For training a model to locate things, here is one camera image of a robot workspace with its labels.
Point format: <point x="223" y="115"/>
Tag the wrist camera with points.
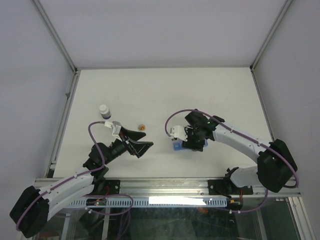
<point x="115" y="127"/>
<point x="178" y="132"/>

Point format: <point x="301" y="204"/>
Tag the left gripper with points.
<point x="134" y="147"/>

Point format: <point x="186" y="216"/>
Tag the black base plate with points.
<point x="226" y="188"/>
<point x="106" y="187"/>

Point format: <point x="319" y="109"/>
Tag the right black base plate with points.
<point x="226" y="188"/>

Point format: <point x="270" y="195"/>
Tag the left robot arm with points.
<point x="36" y="206"/>

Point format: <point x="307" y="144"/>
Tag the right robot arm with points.
<point x="274" y="164"/>

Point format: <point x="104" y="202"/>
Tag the right aluminium frame post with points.
<point x="272" y="31"/>

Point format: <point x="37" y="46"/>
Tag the aluminium frame post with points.
<point x="272" y="31"/>
<point x="54" y="34"/>

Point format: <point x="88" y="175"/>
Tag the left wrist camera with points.
<point x="115" y="127"/>

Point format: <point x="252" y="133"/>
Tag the grey slotted cable duct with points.
<point x="147" y="202"/>

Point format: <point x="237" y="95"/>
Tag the left aluminium frame post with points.
<point x="54" y="34"/>

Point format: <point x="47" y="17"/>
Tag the blue weekly pill organizer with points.
<point x="177" y="145"/>

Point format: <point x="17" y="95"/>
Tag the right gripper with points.
<point x="190" y="145"/>

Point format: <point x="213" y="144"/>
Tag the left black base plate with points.
<point x="106" y="187"/>

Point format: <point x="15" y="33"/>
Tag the aluminium mounting rail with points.
<point x="183" y="187"/>

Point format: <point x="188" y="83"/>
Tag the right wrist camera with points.
<point x="178" y="132"/>

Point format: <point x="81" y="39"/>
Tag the white capped pill bottle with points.
<point x="105" y="112"/>

